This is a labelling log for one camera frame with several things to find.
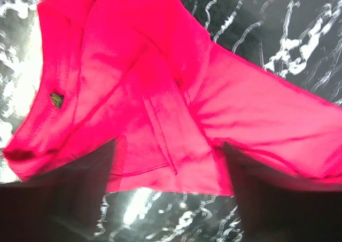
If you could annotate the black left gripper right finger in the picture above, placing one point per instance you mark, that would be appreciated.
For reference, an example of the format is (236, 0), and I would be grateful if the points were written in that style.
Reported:
(278, 207)

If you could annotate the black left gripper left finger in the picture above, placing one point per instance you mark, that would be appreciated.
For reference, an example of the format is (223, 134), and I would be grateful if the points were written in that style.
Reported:
(62, 205)

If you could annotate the red t shirt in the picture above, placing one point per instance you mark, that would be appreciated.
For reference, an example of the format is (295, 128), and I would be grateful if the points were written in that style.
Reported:
(147, 74)

